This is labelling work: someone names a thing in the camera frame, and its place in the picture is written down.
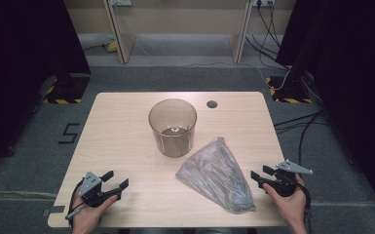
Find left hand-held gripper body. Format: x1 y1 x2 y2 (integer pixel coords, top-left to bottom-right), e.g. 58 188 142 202
78 171 120 209

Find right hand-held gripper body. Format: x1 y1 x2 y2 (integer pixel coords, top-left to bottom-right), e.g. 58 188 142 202
261 159 314 198

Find clear plastic garbage bag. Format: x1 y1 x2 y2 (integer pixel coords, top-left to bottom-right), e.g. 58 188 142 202
174 136 257 215

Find transparent brown plastic bin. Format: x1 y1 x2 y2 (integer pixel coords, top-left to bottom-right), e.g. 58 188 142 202
148 97 198 159

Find person's right hand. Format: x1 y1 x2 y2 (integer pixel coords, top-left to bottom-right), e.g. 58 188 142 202
261 174 307 226

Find person's left hand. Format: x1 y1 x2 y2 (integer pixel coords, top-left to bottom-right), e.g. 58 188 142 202
72 194 119 234

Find grey tape strip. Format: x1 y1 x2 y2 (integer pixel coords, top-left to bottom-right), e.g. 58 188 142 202
42 205 66 218

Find stand base with striped tape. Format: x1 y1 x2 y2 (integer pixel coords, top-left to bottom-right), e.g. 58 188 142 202
265 75 315 105
41 72 92 105

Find black curtain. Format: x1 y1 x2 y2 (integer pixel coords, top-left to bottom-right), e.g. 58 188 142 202
275 0 375 222
0 0 92 178

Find small yellow object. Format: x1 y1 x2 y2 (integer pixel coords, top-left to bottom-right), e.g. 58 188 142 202
105 39 120 54

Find right hand-held gripper cable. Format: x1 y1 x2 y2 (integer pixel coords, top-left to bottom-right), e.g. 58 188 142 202
295 182 314 234

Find hand-held gripper cable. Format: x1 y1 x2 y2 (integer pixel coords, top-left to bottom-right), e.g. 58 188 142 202
295 182 314 234
64 179 86 229

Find left hand-held gripper cable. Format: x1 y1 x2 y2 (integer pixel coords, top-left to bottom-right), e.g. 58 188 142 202
64 179 86 229

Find black floor cables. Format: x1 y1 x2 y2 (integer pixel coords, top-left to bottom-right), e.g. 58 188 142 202
273 109 326 168

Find white floor cable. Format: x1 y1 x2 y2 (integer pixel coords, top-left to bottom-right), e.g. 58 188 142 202
184 60 292 92

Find light wooden desk frame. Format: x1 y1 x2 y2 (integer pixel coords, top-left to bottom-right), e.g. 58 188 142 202
102 0 253 64

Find black socket cables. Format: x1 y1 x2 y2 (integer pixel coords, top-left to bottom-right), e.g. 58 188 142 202
244 1 290 71

